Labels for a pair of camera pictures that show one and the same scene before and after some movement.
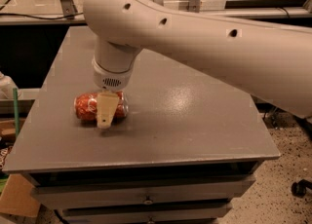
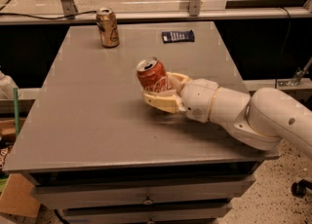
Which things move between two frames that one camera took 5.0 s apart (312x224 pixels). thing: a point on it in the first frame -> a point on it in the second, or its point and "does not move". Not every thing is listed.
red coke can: [86, 105] -> [152, 75]
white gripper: [110, 79] -> [199, 98]
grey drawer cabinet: [186, 151] does not move
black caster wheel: [299, 188] does not move
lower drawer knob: [150, 220] does not move
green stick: [17, 125] does not move
